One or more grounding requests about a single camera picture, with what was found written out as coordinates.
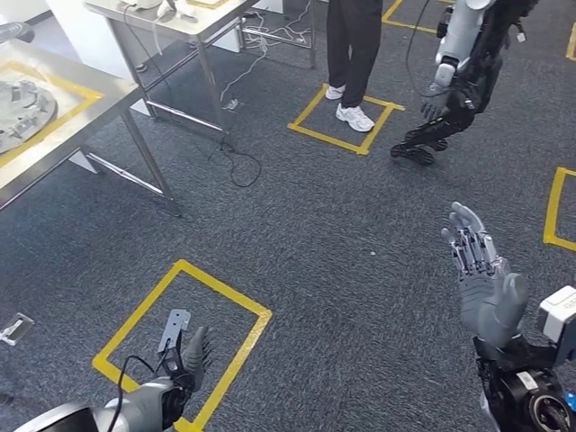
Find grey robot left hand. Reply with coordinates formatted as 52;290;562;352
182;324;214;392

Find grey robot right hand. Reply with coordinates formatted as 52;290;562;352
441;201;530;351

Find stainless steel workbench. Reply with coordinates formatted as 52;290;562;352
0;38;183;219

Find black white humanoid robot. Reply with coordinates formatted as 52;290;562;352
390;0;541;167

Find metal floor socket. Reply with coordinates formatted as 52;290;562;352
0;312;35;347

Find person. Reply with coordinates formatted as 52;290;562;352
325;0;384;133

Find steel table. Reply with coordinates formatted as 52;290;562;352
83;0;318;150

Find grey wheel cover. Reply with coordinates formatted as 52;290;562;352
0;78;58;155

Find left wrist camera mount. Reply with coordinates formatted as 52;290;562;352
157;309;193;377

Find looped black floor cable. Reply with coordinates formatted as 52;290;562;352
207;135;263;190

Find white cable bundle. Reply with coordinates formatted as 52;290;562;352
220;3;316;113

